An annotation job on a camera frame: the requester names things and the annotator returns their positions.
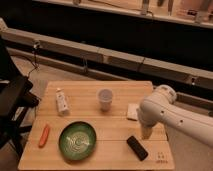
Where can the cream pusher tool tip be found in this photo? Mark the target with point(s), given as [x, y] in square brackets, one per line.
[146, 132]

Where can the green ceramic bowl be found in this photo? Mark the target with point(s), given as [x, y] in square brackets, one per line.
[77, 141]

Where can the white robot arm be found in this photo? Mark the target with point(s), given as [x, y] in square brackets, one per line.
[159, 107]

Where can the black remote control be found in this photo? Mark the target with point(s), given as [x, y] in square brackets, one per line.
[138, 149]

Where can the white sponge block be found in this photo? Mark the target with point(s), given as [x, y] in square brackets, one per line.
[132, 112]

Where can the translucent plastic cup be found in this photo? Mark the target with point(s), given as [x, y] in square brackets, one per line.
[105, 97]

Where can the white tube bottle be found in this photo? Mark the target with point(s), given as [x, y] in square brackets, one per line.
[62, 105]

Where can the orange carrot toy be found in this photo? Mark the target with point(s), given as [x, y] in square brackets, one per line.
[44, 136]

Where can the black chair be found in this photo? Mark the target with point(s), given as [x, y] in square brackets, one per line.
[15, 100]

